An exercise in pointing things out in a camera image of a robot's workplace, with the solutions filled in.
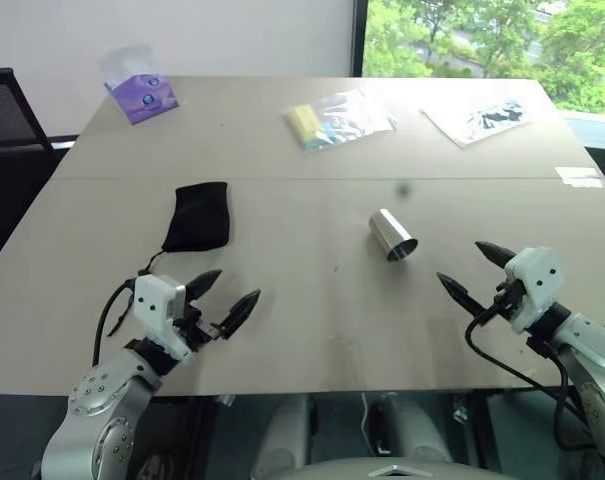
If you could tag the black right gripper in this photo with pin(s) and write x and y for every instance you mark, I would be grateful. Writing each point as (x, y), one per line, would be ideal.
(509, 300)

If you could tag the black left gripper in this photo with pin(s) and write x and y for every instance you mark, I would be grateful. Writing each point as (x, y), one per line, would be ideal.
(197, 330)

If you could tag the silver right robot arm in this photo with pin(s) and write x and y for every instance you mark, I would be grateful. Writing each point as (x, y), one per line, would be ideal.
(594, 360)

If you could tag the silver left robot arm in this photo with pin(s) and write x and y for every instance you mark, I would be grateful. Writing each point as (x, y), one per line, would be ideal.
(99, 400)

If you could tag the clear plastic bag yellow contents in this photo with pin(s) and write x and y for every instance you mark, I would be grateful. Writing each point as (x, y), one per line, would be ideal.
(339, 120)

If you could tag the stainless steel cup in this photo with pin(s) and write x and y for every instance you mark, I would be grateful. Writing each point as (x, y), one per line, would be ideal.
(389, 232)

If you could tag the white tape label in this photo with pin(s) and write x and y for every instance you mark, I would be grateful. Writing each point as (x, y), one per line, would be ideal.
(579, 177)

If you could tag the white sheet with black print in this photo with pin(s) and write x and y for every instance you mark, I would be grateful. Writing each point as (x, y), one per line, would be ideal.
(474, 120)

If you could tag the silver rounded robot leg shell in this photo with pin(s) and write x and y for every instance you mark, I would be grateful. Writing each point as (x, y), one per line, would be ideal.
(414, 430)
(282, 440)

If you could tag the purple tissue box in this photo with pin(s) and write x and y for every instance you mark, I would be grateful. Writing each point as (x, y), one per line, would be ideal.
(147, 100)

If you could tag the grey robot chest plate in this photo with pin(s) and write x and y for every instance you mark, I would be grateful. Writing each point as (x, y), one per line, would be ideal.
(392, 472)

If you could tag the black mesh office chair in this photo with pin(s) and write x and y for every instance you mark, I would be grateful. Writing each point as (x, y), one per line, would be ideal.
(7, 120)

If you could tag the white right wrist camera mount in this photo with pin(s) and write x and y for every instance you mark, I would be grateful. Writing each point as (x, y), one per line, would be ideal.
(534, 280)

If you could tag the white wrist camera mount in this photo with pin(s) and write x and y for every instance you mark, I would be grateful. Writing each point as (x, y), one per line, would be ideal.
(154, 305)
(534, 280)

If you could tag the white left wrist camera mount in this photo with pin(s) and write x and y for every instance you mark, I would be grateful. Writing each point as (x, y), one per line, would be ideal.
(154, 305)

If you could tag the dark window frame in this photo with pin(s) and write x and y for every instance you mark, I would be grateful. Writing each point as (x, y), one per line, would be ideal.
(358, 37)

